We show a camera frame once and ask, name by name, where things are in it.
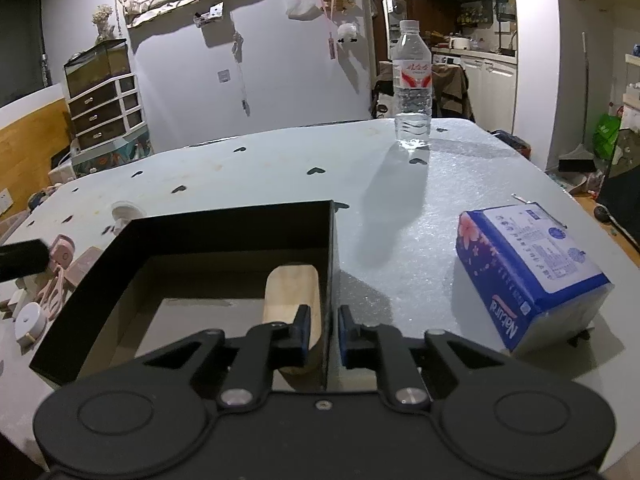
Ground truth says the white kitchen cabinet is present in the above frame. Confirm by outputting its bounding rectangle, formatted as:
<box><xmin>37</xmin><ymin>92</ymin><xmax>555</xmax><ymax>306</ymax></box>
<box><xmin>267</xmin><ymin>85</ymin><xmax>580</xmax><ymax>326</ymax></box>
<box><xmin>460</xmin><ymin>56</ymin><xmax>518</xmax><ymax>133</ymax></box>

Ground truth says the white round cup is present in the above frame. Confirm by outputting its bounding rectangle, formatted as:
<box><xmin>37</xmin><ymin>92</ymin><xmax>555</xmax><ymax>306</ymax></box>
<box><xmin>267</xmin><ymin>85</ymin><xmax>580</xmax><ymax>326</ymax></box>
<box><xmin>111</xmin><ymin>200</ymin><xmax>146</xmax><ymax>235</ymax></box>

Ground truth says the white round tape dispenser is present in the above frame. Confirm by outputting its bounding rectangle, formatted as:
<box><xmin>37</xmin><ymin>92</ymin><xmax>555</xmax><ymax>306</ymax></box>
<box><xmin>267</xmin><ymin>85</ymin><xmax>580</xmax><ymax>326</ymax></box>
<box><xmin>14</xmin><ymin>302</ymin><xmax>47</xmax><ymax>348</ymax></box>

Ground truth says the dried flower bouquet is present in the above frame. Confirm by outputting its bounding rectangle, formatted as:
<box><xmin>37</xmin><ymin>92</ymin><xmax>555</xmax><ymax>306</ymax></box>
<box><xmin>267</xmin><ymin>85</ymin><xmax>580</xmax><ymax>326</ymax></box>
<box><xmin>92</xmin><ymin>4</ymin><xmax>115</xmax><ymax>44</ymax></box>

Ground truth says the blue tissue pack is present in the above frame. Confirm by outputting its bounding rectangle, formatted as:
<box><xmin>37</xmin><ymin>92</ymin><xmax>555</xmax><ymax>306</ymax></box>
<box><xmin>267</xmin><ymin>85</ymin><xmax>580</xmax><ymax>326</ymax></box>
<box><xmin>456</xmin><ymin>202</ymin><xmax>614</xmax><ymax>354</ymax></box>

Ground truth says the glass terrarium tank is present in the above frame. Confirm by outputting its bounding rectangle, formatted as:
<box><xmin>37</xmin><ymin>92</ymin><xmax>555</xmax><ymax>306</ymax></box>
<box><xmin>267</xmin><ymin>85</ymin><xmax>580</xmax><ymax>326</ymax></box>
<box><xmin>64</xmin><ymin>39</ymin><xmax>131</xmax><ymax>98</ymax></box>

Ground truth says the wooden oval block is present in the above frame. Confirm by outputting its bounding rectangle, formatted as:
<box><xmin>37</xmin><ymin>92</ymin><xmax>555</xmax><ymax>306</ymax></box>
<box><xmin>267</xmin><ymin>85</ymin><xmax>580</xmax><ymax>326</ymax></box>
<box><xmin>261</xmin><ymin>263</ymin><xmax>322</xmax><ymax>377</ymax></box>

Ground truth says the white drawer cabinet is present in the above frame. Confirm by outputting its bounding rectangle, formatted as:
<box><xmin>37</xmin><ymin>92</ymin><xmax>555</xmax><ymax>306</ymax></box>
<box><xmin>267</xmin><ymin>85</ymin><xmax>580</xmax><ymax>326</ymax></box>
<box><xmin>67</xmin><ymin>74</ymin><xmax>146</xmax><ymax>151</ymax></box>

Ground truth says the clear plastic water bottle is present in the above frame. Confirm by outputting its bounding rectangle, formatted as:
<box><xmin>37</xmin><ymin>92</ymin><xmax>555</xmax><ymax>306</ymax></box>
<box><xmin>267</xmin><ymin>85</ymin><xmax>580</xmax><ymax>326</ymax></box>
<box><xmin>392</xmin><ymin>20</ymin><xmax>433</xmax><ymax>150</ymax></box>

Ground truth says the green bag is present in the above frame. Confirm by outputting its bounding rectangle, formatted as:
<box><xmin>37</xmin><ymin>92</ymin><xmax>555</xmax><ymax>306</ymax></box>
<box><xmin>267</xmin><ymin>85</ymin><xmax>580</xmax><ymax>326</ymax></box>
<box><xmin>592</xmin><ymin>114</ymin><xmax>622</xmax><ymax>160</ymax></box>

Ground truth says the black cardboard box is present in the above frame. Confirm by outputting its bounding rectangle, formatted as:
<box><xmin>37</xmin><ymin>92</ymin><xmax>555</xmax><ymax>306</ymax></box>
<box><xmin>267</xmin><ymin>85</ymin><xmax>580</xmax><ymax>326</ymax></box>
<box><xmin>29</xmin><ymin>200</ymin><xmax>335</xmax><ymax>391</ymax></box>

